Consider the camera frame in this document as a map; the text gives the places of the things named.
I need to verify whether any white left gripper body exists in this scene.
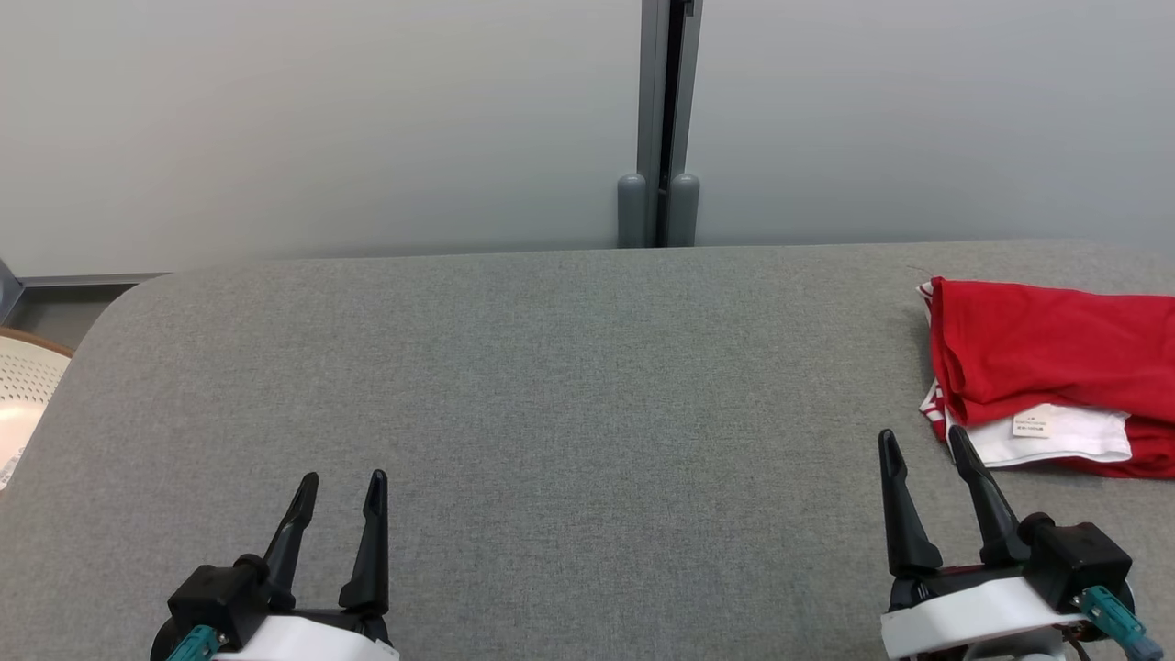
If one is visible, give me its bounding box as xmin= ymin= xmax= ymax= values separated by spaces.
xmin=213 ymin=588 xmax=401 ymax=661

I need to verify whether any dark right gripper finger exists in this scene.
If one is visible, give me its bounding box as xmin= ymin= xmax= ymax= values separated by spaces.
xmin=947 ymin=425 xmax=1031 ymax=566
xmin=877 ymin=429 xmax=945 ymax=579

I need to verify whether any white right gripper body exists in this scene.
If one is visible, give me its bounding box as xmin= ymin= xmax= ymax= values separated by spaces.
xmin=879 ymin=564 xmax=1091 ymax=661

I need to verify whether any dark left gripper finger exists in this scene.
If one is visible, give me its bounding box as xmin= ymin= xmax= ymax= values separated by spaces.
xmin=338 ymin=469 xmax=391 ymax=617
xmin=262 ymin=473 xmax=320 ymax=609

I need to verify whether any red basketball jersey number 23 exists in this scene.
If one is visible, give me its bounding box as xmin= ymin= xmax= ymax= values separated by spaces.
xmin=918 ymin=275 xmax=1175 ymax=469

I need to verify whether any white perforated laundry basket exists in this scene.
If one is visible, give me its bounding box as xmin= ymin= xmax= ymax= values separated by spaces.
xmin=0 ymin=328 xmax=73 ymax=492

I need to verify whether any teal left camera connector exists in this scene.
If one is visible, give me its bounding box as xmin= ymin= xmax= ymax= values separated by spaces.
xmin=165 ymin=624 xmax=223 ymax=661

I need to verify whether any teal camera connector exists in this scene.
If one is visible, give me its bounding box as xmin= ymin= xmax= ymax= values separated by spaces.
xmin=165 ymin=624 xmax=223 ymax=661
xmin=1079 ymin=586 xmax=1165 ymax=661

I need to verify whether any teal right camera connector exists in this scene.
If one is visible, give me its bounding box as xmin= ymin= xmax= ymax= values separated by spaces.
xmin=1079 ymin=586 xmax=1165 ymax=661

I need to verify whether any grey partition bottom rail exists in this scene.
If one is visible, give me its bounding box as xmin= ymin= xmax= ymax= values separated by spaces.
xmin=18 ymin=272 xmax=172 ymax=288

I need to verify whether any grey partition frame post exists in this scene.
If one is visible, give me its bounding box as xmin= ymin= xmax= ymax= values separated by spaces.
xmin=617 ymin=0 xmax=673 ymax=250
xmin=0 ymin=258 xmax=25 ymax=324
xmin=668 ymin=0 xmax=704 ymax=249

